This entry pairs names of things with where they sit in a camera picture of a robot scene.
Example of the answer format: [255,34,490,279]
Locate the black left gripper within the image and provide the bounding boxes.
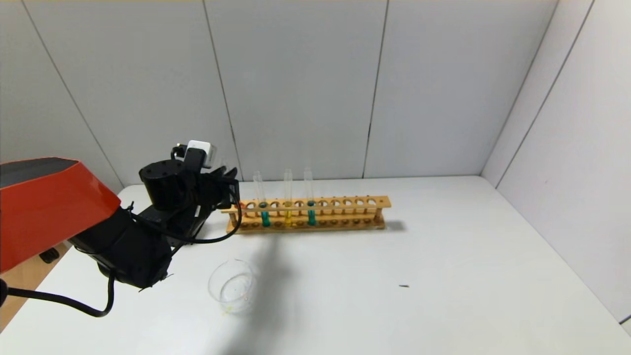
[196,165,241,210]

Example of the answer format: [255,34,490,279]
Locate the test tube with blue-green liquid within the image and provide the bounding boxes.
[253,171,272,228]
[304,167,317,227]

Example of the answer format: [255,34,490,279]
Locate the test tube with yellow liquid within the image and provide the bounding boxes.
[284,169,294,227]

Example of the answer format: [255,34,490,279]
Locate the wooden test tube rack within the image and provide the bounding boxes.
[220,196,392,235]

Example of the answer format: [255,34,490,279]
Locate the clear glass beaker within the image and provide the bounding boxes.
[208,258,265,316]

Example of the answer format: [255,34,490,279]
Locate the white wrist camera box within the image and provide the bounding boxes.
[174,140,218,171]

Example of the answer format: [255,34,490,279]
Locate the thin black camera cable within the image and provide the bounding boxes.
[129,190,243,245]

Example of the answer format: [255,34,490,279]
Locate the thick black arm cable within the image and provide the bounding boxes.
[0,274,116,318]

